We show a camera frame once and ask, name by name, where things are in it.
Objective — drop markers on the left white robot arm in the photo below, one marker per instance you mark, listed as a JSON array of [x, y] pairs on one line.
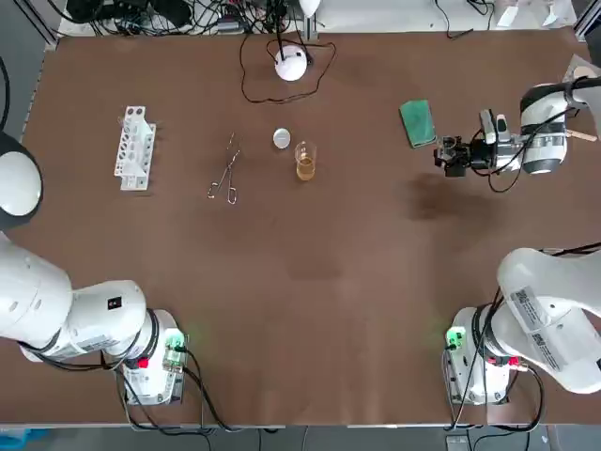
[[28, 291]]

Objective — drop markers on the wooden clothespin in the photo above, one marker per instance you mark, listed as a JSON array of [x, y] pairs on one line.
[[582, 135]]

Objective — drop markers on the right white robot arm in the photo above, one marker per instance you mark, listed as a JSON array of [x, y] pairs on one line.
[[544, 150]]

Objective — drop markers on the white desk lamp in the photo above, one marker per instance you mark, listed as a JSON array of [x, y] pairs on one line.
[[291, 66]]

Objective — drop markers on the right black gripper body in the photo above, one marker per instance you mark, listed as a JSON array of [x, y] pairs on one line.
[[481, 154]]

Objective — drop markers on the white test tube rack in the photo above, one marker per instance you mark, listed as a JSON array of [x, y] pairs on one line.
[[134, 150]]

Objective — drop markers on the small white ceramic dish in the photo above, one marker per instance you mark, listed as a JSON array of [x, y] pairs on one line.
[[282, 138]]

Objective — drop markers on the green folded cloth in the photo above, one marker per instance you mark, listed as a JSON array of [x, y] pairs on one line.
[[418, 123]]

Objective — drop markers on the metal crucible tongs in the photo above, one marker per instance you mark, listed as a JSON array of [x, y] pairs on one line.
[[230, 164]]

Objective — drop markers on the large clear glass beaker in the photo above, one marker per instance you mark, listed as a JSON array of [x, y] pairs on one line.
[[306, 166]]

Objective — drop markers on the small clear glass beaker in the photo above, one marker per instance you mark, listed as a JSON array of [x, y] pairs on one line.
[[448, 154]]

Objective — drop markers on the aluminium frame post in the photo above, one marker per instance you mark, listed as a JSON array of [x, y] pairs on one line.
[[44, 23], [589, 19], [311, 27]]

